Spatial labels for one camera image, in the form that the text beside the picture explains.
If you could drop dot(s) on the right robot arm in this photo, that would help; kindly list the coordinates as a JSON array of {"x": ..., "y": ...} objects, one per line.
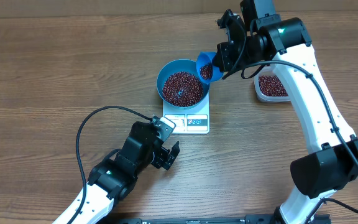
[{"x": 259, "y": 37}]

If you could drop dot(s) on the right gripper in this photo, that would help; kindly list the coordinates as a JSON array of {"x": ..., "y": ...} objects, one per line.
[{"x": 230, "y": 57}]

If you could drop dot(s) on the white digital kitchen scale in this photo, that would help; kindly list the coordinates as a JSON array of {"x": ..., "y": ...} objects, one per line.
[{"x": 195, "y": 120}]

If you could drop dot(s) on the red beans in bowl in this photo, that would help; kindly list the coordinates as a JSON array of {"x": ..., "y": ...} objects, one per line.
[{"x": 182, "y": 89}]

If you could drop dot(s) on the red adzuki beans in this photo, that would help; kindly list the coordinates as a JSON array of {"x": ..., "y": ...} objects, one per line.
[{"x": 271, "y": 86}]

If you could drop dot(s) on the clear plastic bean container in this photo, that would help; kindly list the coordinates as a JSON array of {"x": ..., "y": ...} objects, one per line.
[{"x": 267, "y": 72}]

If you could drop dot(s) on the teal blue bowl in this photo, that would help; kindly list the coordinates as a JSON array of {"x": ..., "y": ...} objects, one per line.
[{"x": 180, "y": 65}]

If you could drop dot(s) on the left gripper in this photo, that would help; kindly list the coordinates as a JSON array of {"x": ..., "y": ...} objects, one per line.
[{"x": 163, "y": 155}]

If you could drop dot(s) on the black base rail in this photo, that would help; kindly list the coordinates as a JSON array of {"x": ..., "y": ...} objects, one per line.
[{"x": 197, "y": 220}]

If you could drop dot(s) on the blue plastic scoop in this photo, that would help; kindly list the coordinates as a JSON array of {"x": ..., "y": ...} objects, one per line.
[{"x": 206, "y": 71}]

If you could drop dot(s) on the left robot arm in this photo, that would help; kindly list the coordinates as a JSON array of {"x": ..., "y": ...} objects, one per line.
[{"x": 115, "y": 176}]

